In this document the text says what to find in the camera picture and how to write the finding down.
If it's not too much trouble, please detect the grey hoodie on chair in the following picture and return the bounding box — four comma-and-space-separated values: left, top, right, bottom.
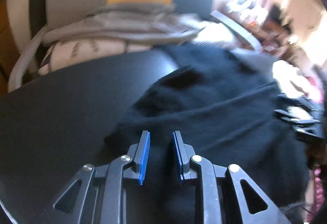
42, 2, 206, 44

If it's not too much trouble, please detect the black knit sweater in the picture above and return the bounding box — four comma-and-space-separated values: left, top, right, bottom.
105, 44, 309, 223

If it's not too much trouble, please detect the beige garment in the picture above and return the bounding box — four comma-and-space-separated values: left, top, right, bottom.
272, 60, 323, 103

